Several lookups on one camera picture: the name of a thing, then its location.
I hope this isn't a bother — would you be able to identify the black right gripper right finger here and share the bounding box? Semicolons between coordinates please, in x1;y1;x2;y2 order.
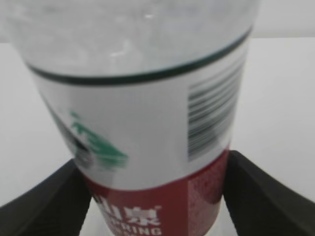
223;150;315;236

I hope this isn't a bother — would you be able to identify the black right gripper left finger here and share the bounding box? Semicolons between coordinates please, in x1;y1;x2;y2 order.
0;160;92;236

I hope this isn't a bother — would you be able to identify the clear water bottle red label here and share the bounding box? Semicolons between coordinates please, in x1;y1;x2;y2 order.
0;0;260;236

